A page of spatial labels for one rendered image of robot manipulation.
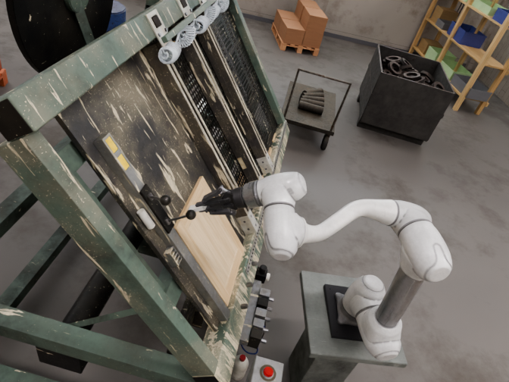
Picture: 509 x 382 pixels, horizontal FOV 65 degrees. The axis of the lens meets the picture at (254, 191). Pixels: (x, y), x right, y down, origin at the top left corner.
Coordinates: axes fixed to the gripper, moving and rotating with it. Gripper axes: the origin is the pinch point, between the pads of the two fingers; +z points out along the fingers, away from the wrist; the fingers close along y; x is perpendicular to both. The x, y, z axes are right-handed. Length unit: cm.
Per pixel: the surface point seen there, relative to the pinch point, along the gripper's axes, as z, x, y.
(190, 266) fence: 13.0, 6.4, -22.1
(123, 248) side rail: 12.0, 28.2, 9.6
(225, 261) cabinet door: 15, -18, -45
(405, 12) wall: -125, -798, -173
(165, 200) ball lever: 1.9, 10.7, 12.6
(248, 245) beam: 13, -40, -57
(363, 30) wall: -40, -784, -175
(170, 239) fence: 13.3, 6.6, -7.1
